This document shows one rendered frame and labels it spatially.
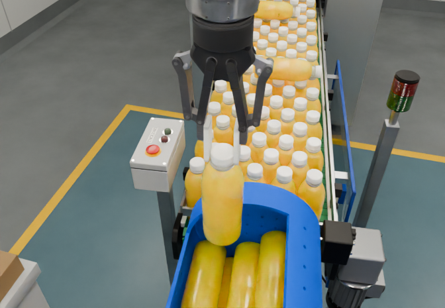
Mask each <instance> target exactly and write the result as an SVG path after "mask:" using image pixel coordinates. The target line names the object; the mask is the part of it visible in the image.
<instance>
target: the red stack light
mask: <svg viewBox="0 0 445 308"><path fill-rule="evenodd" d="M418 85H419V82H418V83H414V84H407V83H402V82H400V81H399V80H397V79H396V77H395V76H394V78H393V83H392V85H391V91H392V92H393V93H394V94H396V95H398V96H401V97H412V96H413V95H414V94H415V93H416V90H417V87H418Z"/></svg>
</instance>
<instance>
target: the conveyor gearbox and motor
mask: <svg viewBox="0 0 445 308"><path fill-rule="evenodd" d="M352 229H356V239H355V240H353V241H355V242H356V245H353V247H352V255H350V257H349V259H348V263H347V265H339V266H338V270H337V273H336V277H335V279H334V281H332V280H330V281H329V284H328V290H327V293H326V304H327V305H328V308H360V307H361V305H362V303H363V302H364V300H365V299H371V298H378V299H379V298H380V296H381V294H382V293H383V292H384V290H385V280H384V276H383V270H382V268H383V265H384V263H385V262H386V260H387V259H386V258H385V256H384V251H383V244H382V239H381V238H382V234H381V233H380V230H377V229H367V228H360V227H352Z"/></svg>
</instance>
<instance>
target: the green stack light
mask: <svg viewBox="0 0 445 308"><path fill-rule="evenodd" d="M414 96H415V95H413V96H412V97H401V96H398V95H396V94H394V93H393V92H392V91H391V90H390V92H389V96H388V98H387V103H386V105H387V107H388V108H389V109H391V110H392V111H396V112H400V113H403V112H407V111H408V110H409V109H410V108H411V104H412V102H413V99H414Z"/></svg>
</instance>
